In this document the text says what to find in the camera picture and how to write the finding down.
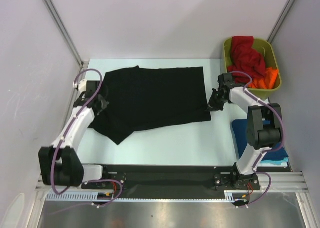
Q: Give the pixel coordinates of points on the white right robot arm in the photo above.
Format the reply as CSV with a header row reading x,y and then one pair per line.
x,y
255,107

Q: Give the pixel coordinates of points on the aluminium frame post right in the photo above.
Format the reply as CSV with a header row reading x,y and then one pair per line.
x,y
281,19

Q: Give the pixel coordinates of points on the black t shirt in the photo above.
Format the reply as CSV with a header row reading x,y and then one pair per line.
x,y
143,99

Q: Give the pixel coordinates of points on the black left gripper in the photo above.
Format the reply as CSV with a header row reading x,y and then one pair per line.
x,y
104,104

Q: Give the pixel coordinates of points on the white slotted cable duct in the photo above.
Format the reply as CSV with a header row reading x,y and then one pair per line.
x,y
103,197

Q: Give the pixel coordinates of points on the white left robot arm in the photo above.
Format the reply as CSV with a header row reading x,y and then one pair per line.
x,y
59,162

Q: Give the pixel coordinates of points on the aluminium frame post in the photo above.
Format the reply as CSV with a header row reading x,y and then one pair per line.
x,y
281,19
54,13

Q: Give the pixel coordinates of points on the folded dark blue t shirt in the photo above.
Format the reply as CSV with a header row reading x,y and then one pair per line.
x,y
258,140

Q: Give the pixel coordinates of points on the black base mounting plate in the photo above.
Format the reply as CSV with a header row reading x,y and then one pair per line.
x,y
181,181

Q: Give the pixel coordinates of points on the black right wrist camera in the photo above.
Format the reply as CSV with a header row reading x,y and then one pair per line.
x,y
226,80

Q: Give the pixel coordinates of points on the folded light blue t shirt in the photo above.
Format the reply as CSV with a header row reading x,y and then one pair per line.
x,y
273,163

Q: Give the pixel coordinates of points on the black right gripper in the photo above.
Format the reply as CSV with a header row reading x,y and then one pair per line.
x,y
216,101

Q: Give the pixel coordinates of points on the green plastic basket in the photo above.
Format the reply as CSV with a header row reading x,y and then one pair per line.
x,y
266,50

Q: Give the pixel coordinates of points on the aluminium frame post left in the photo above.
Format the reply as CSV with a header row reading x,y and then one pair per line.
x,y
54,13

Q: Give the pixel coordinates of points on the red t shirt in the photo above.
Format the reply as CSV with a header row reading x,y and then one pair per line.
x,y
246,59

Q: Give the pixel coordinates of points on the orange t shirt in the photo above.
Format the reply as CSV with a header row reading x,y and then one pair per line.
x,y
268,82

